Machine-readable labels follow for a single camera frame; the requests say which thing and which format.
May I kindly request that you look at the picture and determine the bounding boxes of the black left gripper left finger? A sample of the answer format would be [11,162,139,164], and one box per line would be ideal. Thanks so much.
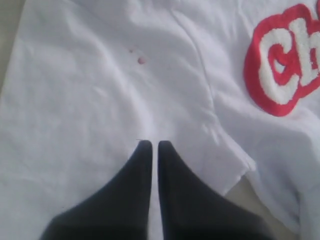
[40,140,153,240]

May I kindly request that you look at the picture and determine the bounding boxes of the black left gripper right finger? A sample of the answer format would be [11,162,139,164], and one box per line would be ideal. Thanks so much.
[158,141,274,240]

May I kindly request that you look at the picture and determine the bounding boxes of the white t-shirt red logo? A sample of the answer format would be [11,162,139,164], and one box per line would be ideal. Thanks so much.
[0,0,320,240]

